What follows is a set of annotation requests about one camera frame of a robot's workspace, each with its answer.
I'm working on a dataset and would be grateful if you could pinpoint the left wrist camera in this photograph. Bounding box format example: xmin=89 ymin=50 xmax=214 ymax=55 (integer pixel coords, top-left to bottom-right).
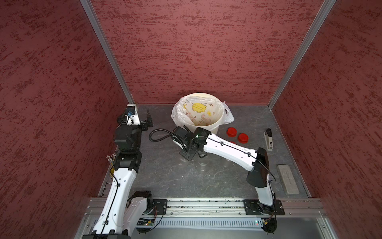
xmin=117 ymin=104 xmax=141 ymax=125

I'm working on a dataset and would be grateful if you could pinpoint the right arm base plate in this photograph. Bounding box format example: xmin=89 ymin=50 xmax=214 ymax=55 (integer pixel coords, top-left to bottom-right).
xmin=243 ymin=199 xmax=285 ymax=217

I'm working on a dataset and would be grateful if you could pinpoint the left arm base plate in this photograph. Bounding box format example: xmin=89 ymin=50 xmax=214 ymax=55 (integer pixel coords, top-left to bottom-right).
xmin=143 ymin=199 xmax=168 ymax=216

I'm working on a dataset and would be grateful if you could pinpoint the white printed bin liner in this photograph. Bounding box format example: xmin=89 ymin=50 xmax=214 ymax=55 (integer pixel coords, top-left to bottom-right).
xmin=171 ymin=95 xmax=235 ymax=127

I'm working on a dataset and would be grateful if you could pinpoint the grey black stapler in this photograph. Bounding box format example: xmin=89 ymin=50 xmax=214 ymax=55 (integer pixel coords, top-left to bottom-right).
xmin=264 ymin=128 xmax=274 ymax=151

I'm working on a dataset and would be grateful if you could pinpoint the aluminium mounting rail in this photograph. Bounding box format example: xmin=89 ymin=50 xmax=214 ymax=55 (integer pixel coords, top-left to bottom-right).
xmin=85 ymin=197 xmax=327 ymax=218

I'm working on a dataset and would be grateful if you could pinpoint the cream plastic waste bin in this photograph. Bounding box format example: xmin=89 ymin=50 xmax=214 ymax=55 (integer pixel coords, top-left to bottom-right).
xmin=174 ymin=93 xmax=225 ymax=135

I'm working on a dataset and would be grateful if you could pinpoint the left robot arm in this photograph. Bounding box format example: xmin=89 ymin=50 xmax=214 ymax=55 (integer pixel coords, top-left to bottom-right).
xmin=83 ymin=104 xmax=153 ymax=239

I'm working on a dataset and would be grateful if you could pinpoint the grey flat block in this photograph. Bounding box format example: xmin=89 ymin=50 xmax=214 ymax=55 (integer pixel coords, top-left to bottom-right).
xmin=277 ymin=165 xmax=299 ymax=195

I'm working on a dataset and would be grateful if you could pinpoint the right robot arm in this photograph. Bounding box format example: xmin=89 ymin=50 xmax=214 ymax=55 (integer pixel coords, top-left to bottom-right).
xmin=172 ymin=127 xmax=275 ymax=215

